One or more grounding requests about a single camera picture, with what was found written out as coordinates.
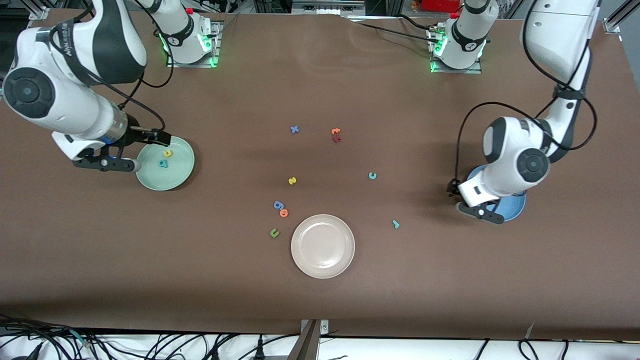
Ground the light green plate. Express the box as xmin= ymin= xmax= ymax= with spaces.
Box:
xmin=135 ymin=136 xmax=196 ymax=192

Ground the blue plate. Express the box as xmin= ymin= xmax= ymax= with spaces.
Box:
xmin=466 ymin=165 xmax=527 ymax=223

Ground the brown table cover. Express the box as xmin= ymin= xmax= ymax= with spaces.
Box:
xmin=0 ymin=9 xmax=640 ymax=342

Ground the beige plate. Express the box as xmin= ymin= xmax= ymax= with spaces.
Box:
xmin=290 ymin=214 xmax=356 ymax=279

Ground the black equipment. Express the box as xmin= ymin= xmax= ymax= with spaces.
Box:
xmin=253 ymin=0 xmax=292 ymax=14

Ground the red box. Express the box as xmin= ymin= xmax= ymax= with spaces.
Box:
xmin=421 ymin=0 xmax=462 ymax=13

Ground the grey electronics box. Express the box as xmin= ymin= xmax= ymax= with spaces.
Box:
xmin=291 ymin=0 xmax=366 ymax=16

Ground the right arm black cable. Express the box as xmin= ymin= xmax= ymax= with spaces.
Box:
xmin=47 ymin=20 xmax=176 ymax=133

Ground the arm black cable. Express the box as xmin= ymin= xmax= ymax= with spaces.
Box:
xmin=452 ymin=20 xmax=599 ymax=196
xmin=47 ymin=20 xmax=176 ymax=133

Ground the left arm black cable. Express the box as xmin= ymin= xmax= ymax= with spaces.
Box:
xmin=452 ymin=20 xmax=599 ymax=196

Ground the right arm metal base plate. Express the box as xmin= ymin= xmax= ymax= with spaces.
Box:
xmin=166 ymin=21 xmax=221 ymax=68

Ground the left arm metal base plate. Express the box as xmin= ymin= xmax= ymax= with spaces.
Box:
xmin=429 ymin=25 xmax=483 ymax=75

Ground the black base cable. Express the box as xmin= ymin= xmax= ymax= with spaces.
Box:
xmin=350 ymin=20 xmax=443 ymax=46
xmin=395 ymin=14 xmax=441 ymax=33

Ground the metal corner bracket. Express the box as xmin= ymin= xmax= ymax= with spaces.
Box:
xmin=301 ymin=319 xmax=330 ymax=335

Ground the aluminium frame post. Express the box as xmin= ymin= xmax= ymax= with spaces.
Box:
xmin=287 ymin=320 xmax=321 ymax=360

